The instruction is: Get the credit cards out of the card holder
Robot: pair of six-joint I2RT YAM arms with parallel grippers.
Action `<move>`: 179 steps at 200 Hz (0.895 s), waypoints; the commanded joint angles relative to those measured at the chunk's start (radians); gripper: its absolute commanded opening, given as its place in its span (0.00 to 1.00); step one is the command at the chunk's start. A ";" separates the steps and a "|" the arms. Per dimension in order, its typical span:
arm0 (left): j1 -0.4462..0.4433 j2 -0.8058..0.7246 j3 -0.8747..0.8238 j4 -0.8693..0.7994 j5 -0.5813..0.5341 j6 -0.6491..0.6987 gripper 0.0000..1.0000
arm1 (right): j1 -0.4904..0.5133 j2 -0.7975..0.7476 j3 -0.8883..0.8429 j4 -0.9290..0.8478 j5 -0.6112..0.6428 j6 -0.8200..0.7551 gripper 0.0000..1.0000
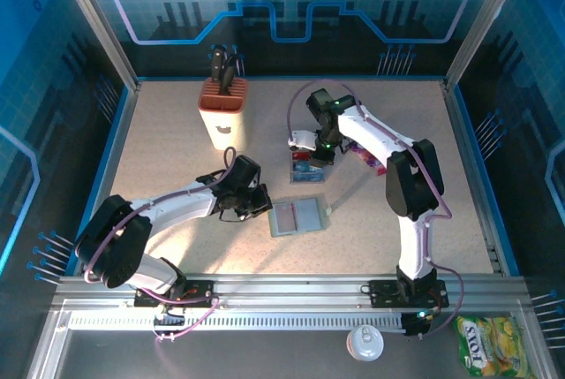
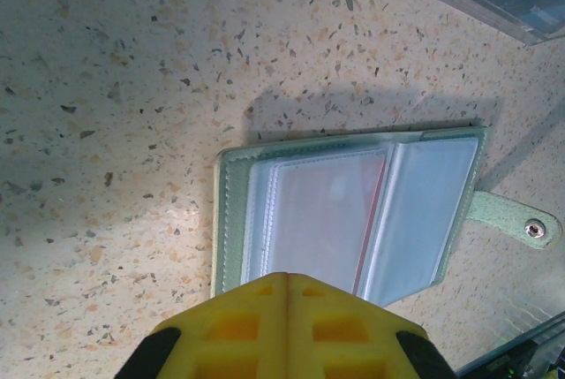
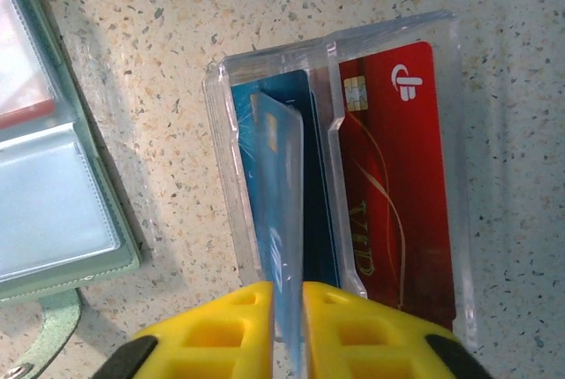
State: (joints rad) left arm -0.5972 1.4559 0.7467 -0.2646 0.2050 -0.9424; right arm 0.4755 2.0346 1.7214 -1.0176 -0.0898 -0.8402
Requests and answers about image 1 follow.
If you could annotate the blue VIP credit card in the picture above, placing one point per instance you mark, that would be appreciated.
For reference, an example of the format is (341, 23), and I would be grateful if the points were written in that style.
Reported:
(307, 170)

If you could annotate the clear acrylic card stand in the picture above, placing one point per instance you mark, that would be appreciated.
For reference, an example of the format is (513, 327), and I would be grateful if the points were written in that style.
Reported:
(306, 181)

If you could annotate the green card holder wallet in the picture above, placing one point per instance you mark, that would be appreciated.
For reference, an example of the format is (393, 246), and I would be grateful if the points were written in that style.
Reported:
(309, 215)

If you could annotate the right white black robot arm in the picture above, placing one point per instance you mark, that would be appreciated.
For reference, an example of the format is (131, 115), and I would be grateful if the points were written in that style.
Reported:
(412, 180)

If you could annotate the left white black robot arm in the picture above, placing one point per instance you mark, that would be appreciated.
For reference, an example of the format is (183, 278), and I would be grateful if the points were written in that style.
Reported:
(115, 246)

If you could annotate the maroon credit card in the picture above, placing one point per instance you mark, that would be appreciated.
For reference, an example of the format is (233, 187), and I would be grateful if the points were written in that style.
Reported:
(283, 219)

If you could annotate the purple candy bag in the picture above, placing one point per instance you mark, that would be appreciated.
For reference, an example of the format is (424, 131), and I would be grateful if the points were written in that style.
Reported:
(373, 161)

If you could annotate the cream knife block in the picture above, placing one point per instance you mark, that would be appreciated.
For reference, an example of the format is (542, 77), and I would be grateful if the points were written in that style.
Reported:
(225, 127)

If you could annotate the black electronics box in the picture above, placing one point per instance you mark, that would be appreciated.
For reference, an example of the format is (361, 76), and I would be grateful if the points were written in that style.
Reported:
(417, 325)

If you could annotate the yellow green candy bag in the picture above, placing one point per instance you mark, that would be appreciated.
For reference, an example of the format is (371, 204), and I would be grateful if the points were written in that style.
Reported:
(492, 346)

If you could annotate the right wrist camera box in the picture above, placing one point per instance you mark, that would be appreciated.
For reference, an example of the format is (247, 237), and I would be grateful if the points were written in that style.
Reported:
(303, 139)

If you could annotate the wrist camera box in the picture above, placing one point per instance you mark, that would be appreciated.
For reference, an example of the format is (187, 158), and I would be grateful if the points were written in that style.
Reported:
(303, 139)
(245, 170)

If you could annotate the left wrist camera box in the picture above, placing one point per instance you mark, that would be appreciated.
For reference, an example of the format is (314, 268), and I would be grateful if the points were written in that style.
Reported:
(245, 170)

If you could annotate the aluminium frame rail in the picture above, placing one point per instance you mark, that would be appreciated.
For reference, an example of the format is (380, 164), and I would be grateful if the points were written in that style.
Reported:
(287, 288)

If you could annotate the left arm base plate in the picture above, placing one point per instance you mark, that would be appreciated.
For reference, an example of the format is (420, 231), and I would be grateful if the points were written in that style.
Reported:
(198, 293)

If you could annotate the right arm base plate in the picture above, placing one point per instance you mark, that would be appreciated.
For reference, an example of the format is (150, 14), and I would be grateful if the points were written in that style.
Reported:
(384, 293)

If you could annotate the aluminium frame post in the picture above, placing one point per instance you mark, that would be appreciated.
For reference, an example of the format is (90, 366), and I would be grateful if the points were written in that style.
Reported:
(99, 21)
(484, 21)

